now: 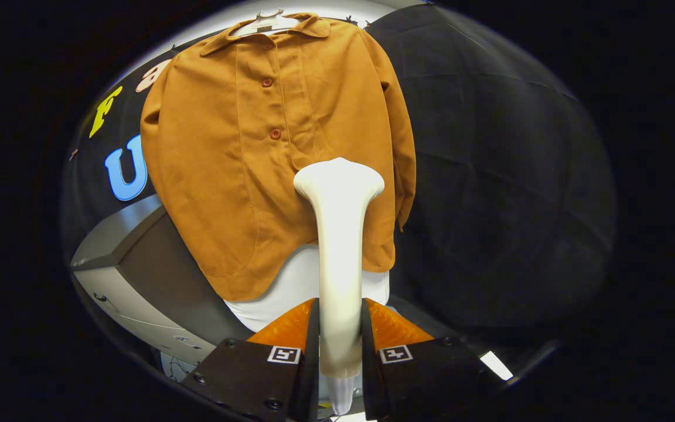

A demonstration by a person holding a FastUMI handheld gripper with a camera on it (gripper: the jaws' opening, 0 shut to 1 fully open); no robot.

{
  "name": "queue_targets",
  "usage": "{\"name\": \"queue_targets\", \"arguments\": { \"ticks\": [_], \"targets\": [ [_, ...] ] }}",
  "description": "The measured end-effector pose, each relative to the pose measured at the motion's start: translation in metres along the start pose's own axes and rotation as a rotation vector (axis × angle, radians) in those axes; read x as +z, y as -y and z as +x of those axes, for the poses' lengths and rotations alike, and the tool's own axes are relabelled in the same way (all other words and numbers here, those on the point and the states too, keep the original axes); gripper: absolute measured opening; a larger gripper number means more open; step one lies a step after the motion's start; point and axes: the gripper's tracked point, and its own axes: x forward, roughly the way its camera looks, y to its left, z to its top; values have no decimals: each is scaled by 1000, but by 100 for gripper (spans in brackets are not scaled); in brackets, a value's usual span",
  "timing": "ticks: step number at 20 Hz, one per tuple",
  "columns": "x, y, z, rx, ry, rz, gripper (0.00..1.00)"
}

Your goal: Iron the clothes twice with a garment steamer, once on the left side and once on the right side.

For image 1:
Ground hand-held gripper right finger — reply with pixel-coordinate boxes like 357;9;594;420
361;297;506;422

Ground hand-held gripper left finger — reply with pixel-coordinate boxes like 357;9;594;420
180;297;321;422

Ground white garment steamer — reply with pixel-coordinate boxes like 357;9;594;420
294;157;385;416

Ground orange button shirt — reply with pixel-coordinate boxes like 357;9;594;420
140;13;417;302

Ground grey cabinet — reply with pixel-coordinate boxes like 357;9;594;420
70;195;256;367

